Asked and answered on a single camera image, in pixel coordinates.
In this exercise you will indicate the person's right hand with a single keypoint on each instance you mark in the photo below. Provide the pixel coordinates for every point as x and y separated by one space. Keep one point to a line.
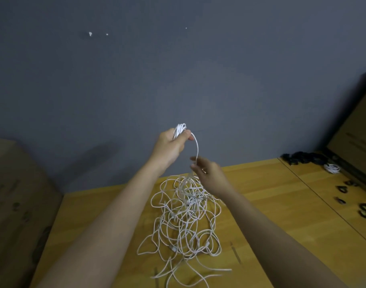
212 178

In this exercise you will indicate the person's left hand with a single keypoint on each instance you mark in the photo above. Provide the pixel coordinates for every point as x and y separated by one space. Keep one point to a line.
167 150

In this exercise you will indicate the person's right forearm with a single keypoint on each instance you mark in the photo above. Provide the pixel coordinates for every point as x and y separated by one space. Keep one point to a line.
279 249

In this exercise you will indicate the person's left forearm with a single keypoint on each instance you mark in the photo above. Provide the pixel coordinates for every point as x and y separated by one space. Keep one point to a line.
93 237

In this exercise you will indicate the cardboard box with black print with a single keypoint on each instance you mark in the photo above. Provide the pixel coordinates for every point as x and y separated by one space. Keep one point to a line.
357 135

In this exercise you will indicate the plain brown cardboard box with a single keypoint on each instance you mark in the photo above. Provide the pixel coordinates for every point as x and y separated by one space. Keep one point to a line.
21 213

